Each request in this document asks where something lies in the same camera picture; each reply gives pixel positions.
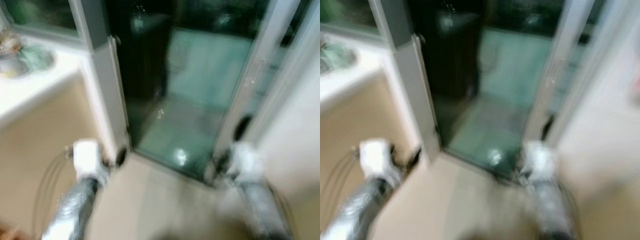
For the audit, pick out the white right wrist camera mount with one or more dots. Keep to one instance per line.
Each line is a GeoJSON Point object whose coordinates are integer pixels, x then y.
{"type": "Point", "coordinates": [539, 159]}
{"type": "Point", "coordinates": [246, 161]}

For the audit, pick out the metal sink basin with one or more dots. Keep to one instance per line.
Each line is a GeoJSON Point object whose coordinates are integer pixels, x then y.
{"type": "Point", "coordinates": [32, 60]}

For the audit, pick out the grey door frame post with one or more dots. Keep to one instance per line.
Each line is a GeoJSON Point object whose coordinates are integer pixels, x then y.
{"type": "Point", "coordinates": [107, 85]}
{"type": "Point", "coordinates": [415, 85]}

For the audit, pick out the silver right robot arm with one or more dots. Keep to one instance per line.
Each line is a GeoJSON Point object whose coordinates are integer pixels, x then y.
{"type": "Point", "coordinates": [550, 210]}
{"type": "Point", "coordinates": [262, 210]}

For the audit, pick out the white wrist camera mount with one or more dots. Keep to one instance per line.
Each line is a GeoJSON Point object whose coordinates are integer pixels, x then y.
{"type": "Point", "coordinates": [89, 157]}
{"type": "Point", "coordinates": [376, 157]}
{"type": "Point", "coordinates": [246, 161]}
{"type": "Point", "coordinates": [539, 159]}

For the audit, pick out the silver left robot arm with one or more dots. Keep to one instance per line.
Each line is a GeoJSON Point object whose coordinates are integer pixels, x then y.
{"type": "Point", "coordinates": [72, 210]}
{"type": "Point", "coordinates": [360, 210]}

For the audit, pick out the glass sliding door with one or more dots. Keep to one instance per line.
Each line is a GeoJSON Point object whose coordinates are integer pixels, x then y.
{"type": "Point", "coordinates": [555, 70]}
{"type": "Point", "coordinates": [250, 75]}

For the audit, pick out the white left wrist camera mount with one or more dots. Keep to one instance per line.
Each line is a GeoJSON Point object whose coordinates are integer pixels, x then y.
{"type": "Point", "coordinates": [376, 157]}
{"type": "Point", "coordinates": [89, 157]}

